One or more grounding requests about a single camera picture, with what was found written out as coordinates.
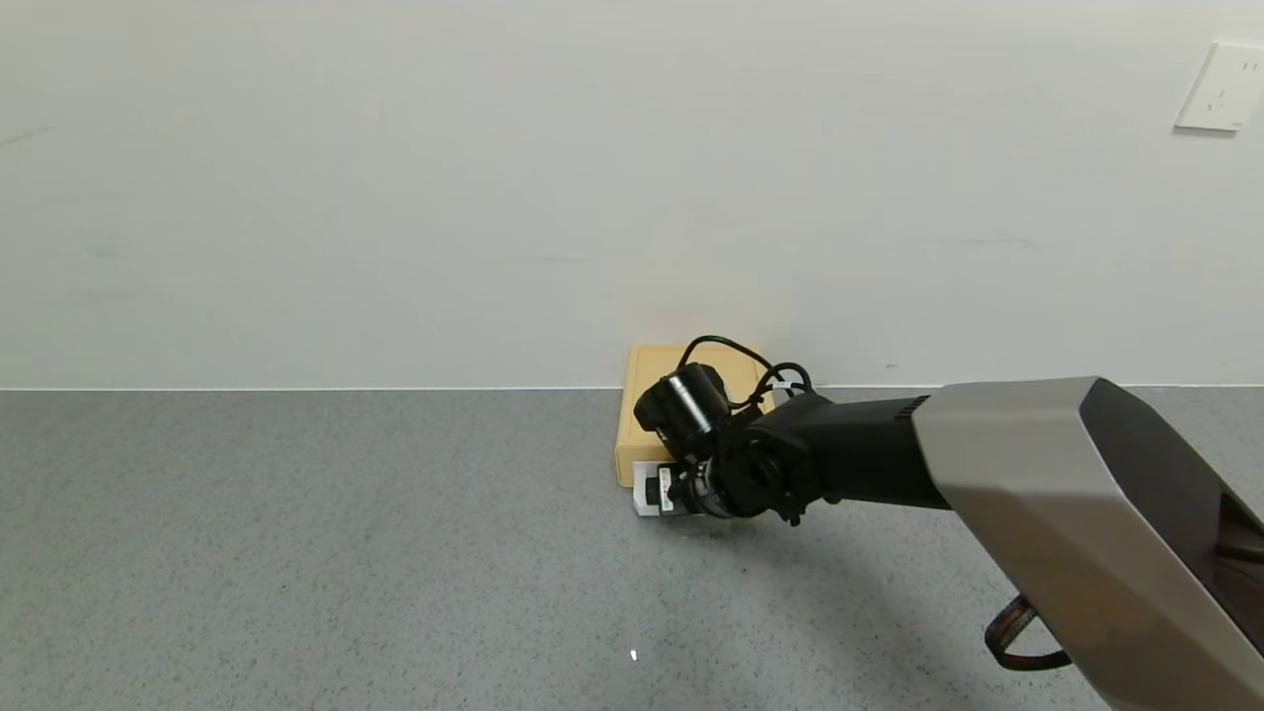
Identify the brown braided cable loop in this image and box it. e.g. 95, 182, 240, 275
984, 594, 1073, 673

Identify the yellow drawer with white handle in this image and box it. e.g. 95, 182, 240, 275
616, 452, 692, 520

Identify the yellow drawer cabinet housing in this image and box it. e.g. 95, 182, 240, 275
614, 344, 781, 488

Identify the black camera cable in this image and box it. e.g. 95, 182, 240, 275
679, 335, 814, 408

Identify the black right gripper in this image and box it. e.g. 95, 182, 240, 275
645, 463, 691, 517

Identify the white wall socket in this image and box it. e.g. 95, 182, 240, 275
1174, 40, 1264, 132

